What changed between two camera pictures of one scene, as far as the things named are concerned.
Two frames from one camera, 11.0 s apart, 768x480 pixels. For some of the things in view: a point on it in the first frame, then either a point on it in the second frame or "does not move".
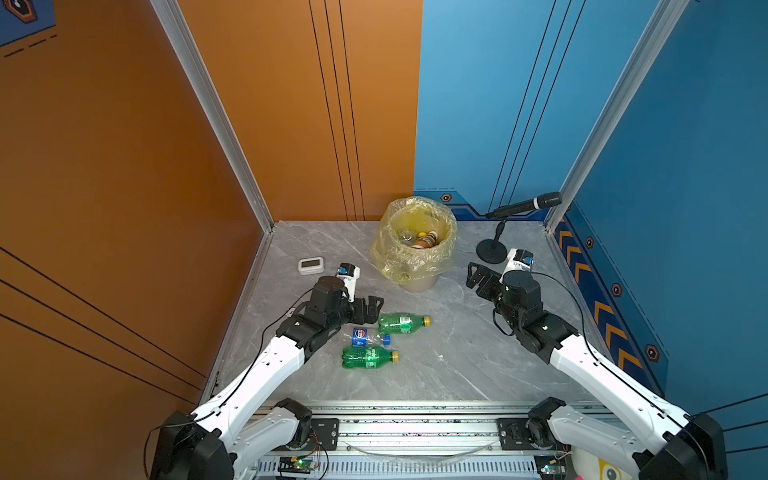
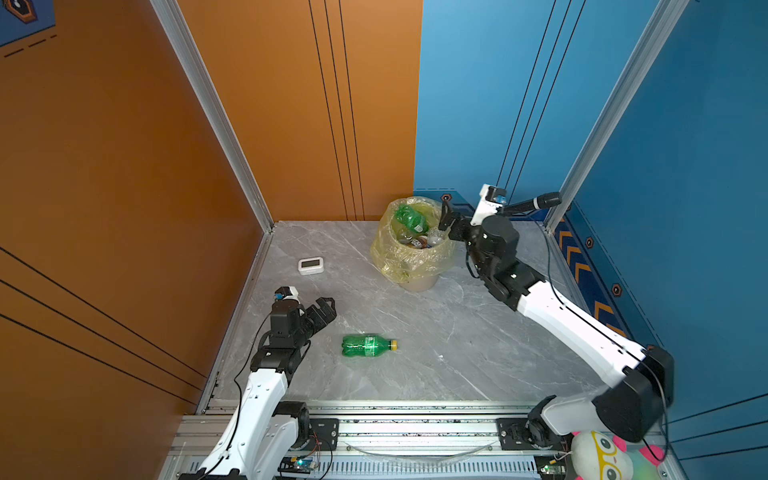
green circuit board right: (551, 467) does not move
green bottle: (367, 357) → (367, 345)
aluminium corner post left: (174, 22) does not move
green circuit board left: (296, 465) does not move
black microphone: (541, 201) does not move
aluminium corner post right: (658, 29) does not move
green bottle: (401, 324) → (407, 215)
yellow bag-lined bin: (419, 214) does not move
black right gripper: (492, 279) → (446, 220)
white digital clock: (311, 266) does not move
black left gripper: (371, 311) → (327, 313)
